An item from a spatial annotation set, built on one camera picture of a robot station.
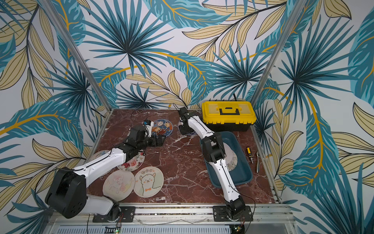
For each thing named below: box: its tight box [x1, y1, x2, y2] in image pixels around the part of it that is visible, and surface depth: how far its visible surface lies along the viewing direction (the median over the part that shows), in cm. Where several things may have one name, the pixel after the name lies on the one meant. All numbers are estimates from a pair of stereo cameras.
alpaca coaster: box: [133, 166, 165, 198], surface depth 85 cm
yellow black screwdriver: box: [246, 147, 254, 164], surface depth 97 cm
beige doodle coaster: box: [87, 150, 112, 163], surface depth 97 cm
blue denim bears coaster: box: [151, 118, 174, 137], surface depth 112 cm
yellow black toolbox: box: [201, 100, 257, 132], surface depth 97 cm
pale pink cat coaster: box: [102, 170, 136, 202], surface depth 84 cm
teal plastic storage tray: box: [218, 131, 254, 186], surface depth 91 cm
